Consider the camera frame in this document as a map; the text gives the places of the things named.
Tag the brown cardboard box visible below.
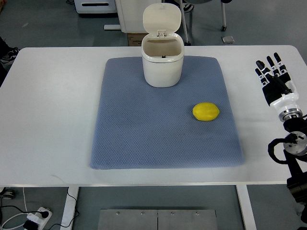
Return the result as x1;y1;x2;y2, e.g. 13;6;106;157
127;33;147;46

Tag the black white sneaker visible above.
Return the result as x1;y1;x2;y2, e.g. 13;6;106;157
0;47;20;64

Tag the yellow lemon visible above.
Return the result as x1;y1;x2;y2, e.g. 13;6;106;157
192;102;220;121

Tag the white appliance with slot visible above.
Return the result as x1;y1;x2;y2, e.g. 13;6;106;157
74;0;117;14

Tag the white table leg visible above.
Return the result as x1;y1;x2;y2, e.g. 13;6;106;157
236;185;257;230
60;186;79;230

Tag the small grey floor plate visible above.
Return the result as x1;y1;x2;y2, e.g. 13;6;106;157
221;36;235;44

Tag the white right table leg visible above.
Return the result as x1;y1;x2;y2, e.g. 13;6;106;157
236;185;257;230

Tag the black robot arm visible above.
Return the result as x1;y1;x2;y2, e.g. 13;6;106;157
268;110;307;223

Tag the blue textured cloth mat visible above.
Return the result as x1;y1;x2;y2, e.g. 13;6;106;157
90;56;244;170

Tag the black power cable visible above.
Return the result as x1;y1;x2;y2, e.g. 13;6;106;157
43;187;80;230

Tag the chair leg with caster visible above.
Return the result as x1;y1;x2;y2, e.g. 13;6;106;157
221;2;227;32

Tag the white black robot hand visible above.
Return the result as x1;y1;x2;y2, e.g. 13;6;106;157
255;52;303;122

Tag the grey caster wheel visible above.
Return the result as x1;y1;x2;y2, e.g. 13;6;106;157
0;187;15;200

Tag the white cabinet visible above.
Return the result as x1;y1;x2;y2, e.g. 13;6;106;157
104;0;163;33

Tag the cream lidded trash bin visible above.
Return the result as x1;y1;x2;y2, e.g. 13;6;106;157
141;3;184;88

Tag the white left table leg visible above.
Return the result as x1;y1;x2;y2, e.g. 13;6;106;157
60;186;79;230

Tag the grey metal base plate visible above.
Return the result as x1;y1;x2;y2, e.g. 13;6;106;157
98;209;218;230

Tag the white power strip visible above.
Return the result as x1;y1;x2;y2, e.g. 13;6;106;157
23;207;52;230

